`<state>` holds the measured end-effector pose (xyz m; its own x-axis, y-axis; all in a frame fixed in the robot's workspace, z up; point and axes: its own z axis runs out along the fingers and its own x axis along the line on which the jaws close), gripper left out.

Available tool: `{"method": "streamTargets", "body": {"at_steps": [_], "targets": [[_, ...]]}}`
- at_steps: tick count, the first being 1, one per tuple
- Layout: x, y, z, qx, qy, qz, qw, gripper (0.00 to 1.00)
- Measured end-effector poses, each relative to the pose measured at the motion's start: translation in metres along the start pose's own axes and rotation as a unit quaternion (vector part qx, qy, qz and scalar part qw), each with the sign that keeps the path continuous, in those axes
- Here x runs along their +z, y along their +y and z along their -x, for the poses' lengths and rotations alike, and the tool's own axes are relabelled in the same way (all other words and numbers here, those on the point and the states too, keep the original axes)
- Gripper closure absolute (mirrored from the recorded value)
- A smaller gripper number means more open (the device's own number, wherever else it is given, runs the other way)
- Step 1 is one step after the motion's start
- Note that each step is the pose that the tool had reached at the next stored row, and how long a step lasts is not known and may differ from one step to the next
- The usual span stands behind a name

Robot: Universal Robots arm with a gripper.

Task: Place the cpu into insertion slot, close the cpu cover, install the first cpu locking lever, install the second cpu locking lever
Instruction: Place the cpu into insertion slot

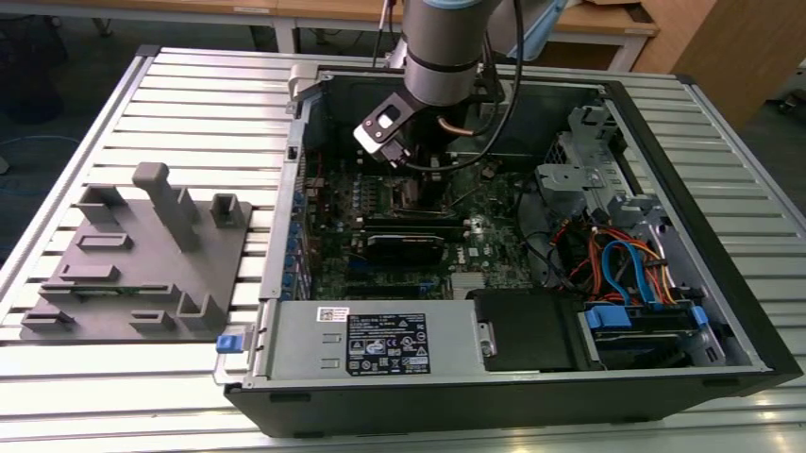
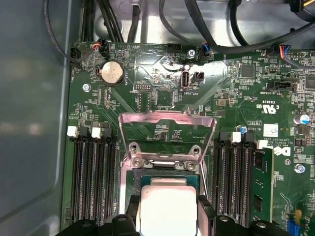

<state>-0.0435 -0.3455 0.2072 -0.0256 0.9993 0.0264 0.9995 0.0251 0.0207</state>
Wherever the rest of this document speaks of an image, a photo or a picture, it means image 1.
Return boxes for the grey parts rack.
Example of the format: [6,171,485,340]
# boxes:
[18,161,255,342]

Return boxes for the black plastic shroud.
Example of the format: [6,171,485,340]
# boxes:
[469,288,604,375]

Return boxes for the wooden desk white frame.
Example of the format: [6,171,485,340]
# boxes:
[277,0,661,72]
[0,0,298,54]

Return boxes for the green RAM stick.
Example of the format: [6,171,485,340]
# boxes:
[70,285,146,300]

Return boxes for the black camera cable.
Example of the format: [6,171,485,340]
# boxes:
[399,0,528,171]

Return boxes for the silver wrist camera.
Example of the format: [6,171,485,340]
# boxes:
[351,92,422,170]

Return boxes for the blue disk carrier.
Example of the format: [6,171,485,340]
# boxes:
[582,304,710,372]

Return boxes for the thin black wire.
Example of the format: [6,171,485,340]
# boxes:
[514,183,569,289]

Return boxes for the silver chipset heatsink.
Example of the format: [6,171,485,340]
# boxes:
[450,272,492,290]

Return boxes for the copper curved tube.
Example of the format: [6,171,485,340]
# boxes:
[437,116,476,139]

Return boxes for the black graphics card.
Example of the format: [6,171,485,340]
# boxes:
[363,232,447,266]

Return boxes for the green motherboard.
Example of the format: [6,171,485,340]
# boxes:
[301,153,553,302]

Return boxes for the orange yellow power wires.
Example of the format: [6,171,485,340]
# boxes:
[629,238,694,308]

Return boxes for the CPU socket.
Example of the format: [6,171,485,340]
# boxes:
[387,176,460,217]

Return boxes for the orange data wire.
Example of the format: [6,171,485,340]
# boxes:
[564,225,636,303]

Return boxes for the grey case handle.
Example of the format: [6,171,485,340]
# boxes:
[286,64,318,104]

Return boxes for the black expansion slot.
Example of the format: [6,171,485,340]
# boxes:
[343,284,422,299]

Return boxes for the blue data wire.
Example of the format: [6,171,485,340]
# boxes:
[601,240,662,310]

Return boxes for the silver drive cage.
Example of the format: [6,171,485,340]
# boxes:
[534,106,673,237]

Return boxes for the black PC case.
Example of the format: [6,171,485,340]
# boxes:
[213,63,805,438]

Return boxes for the wooden cabinet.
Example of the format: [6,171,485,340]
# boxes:
[633,0,806,131]

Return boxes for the silver power supply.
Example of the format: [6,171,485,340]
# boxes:
[249,299,490,378]

